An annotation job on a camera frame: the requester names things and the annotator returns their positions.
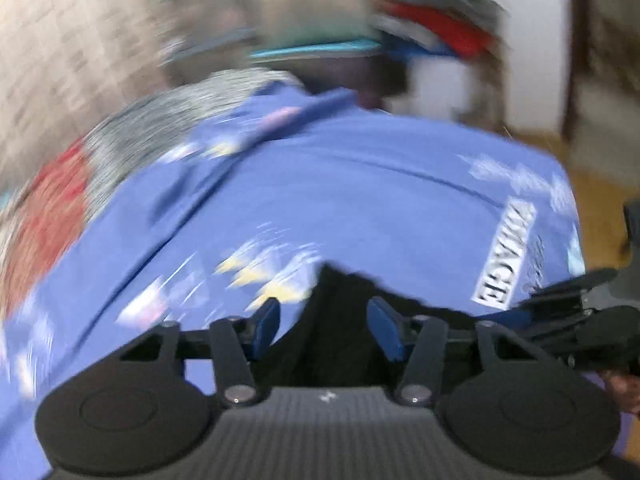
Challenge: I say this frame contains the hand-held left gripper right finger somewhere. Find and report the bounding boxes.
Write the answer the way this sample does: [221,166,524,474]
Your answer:
[366,297,567,408]

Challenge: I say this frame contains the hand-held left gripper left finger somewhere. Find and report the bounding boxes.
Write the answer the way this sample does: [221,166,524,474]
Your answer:
[118,297,282,408]

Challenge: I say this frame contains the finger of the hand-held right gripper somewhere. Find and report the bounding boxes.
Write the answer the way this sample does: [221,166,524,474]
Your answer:
[494,308,598,357]
[518,267,620,312]

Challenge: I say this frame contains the black pants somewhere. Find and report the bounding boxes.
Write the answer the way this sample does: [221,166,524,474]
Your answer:
[260,261,482,391]

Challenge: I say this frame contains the person's right hand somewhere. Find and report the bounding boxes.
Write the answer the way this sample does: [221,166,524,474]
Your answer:
[601,370,640,417]

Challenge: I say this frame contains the blue printed t-shirt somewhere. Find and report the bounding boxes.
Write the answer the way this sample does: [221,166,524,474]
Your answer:
[0,81,587,480]

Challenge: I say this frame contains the grey and red garment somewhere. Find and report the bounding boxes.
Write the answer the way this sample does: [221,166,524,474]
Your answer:
[79,66,302,222]

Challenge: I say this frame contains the red patterned blanket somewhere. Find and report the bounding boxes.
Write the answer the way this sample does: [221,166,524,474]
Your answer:
[0,139,97,322]

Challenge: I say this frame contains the dark storage box teal lid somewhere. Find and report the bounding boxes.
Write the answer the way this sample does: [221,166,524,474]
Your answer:
[249,37,408,108]

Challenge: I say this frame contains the pile of folded clothes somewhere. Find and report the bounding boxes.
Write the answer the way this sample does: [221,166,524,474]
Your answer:
[374,0,507,63]

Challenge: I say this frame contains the clear storage box teal lid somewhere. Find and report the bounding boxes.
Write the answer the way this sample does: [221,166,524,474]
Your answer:
[159,0,257,63]

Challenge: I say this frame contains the beige patterned curtain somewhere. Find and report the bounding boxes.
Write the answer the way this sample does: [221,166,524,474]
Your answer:
[0,0,202,202]

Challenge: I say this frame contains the wooden door frame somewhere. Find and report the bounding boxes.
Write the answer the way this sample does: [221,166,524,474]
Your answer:
[564,0,640,171]

